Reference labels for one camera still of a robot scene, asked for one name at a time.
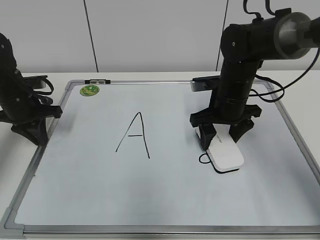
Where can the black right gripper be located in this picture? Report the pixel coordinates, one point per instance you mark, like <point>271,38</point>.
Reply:
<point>239,119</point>

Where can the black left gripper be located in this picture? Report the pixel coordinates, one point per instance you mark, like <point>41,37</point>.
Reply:
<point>29,120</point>

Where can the white whiteboard eraser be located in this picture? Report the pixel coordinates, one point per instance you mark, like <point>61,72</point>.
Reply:
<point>223,153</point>

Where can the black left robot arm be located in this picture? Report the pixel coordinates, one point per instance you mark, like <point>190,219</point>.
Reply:
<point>25,101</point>

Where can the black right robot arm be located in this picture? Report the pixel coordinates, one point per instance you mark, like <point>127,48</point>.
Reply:
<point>286,36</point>

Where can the green round magnet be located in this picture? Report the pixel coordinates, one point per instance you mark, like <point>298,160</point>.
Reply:
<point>89,90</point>

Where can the white framed whiteboard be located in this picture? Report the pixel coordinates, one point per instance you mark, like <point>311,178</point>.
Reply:
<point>124,163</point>

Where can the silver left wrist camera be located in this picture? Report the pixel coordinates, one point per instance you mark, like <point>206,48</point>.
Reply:
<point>36,82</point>

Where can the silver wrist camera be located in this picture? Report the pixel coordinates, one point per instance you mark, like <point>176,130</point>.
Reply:
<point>205,83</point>
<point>36,82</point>

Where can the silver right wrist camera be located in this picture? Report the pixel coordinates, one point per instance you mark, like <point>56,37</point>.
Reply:
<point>205,83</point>

